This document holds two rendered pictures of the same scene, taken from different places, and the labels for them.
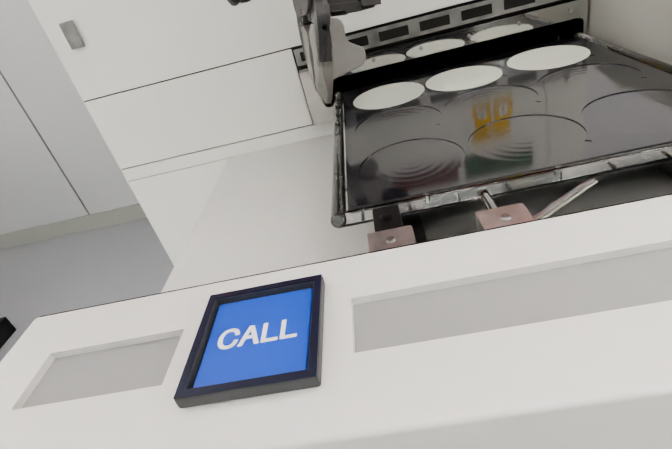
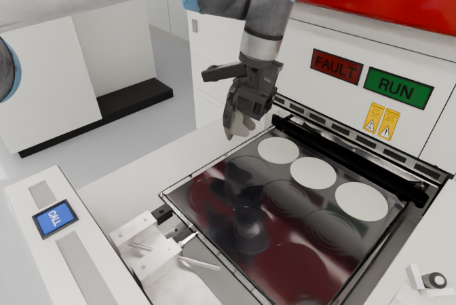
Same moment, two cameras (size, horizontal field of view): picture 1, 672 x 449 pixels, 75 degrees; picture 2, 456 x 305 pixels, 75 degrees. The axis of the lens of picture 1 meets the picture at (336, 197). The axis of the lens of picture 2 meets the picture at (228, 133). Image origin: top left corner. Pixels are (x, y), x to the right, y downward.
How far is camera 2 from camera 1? 47 cm
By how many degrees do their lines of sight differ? 34
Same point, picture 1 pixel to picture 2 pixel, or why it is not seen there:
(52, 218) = not seen: hidden behind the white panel
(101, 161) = not seen: hidden behind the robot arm
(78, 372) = (42, 189)
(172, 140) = (212, 89)
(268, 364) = (45, 226)
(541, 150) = (237, 240)
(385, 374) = (49, 250)
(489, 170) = (211, 227)
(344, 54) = (238, 128)
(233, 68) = not seen: hidden behind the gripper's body
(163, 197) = (202, 107)
